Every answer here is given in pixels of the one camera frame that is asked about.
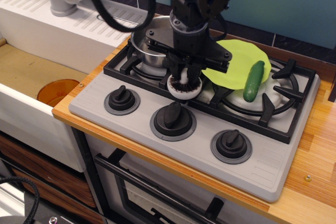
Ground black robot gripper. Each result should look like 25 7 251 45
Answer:
146 13 232 85

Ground white toy mushroom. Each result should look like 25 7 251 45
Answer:
167 68 202 100

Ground lime green plastic plate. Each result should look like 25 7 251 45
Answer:
202 39 271 90

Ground green toy pickle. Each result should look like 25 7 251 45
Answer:
243 61 265 102

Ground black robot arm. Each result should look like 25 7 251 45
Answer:
146 0 232 86

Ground stainless steel pot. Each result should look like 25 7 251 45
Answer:
127 16 170 68

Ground black middle stove knob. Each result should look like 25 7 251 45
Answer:
150 102 197 142

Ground black stove knob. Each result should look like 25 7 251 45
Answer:
211 130 253 165
150 102 197 142
104 85 141 116

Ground black left stove knob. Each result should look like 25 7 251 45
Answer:
104 85 141 116

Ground black right stove knob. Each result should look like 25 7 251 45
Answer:
211 130 253 165

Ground grey toy stove top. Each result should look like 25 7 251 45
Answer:
68 37 321 204

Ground black left burner grate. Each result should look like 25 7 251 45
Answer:
103 33 224 104

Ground black burner grate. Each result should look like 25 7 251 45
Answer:
188 58 320 144
103 33 224 104

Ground black right burner grate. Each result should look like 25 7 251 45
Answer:
188 58 320 144

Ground white toy sink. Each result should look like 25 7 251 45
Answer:
1 0 128 172

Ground wooden drawer fronts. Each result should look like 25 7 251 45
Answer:
1 132 104 223

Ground black braided cable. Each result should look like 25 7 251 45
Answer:
77 0 228 41

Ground oven door with black handle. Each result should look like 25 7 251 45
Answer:
86 135 273 223

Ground black foreground cable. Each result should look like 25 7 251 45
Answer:
0 176 40 224

